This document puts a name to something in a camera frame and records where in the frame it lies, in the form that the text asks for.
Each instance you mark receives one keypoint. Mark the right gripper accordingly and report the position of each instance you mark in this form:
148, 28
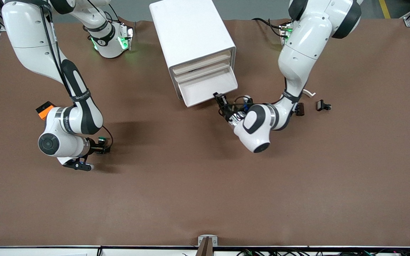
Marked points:
94, 147

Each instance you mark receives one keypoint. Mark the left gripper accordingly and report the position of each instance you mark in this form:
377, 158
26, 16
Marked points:
227, 110

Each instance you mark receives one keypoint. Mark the green push button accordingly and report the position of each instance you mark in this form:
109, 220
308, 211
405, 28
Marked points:
101, 139

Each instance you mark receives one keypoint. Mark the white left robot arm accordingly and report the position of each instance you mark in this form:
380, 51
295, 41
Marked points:
304, 42

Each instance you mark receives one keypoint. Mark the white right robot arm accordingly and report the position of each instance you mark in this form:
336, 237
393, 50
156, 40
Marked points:
30, 35

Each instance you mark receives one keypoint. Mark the orange block with black piece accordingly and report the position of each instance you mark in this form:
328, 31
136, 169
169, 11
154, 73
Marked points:
43, 113

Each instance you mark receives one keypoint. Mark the dark brown small component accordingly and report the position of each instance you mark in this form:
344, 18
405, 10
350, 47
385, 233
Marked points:
300, 109

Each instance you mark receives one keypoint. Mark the white curved plastic piece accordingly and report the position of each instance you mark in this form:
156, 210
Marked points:
310, 93

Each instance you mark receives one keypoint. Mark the large table cover mat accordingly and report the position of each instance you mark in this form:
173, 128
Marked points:
205, 195

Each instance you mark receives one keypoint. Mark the black small component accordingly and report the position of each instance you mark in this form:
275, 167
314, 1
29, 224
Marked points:
321, 105

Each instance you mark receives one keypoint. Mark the white table edge rail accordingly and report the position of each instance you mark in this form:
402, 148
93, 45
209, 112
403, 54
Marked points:
137, 252

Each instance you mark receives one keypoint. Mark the grey metal bracket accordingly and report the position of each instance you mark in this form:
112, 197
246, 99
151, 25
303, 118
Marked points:
201, 239

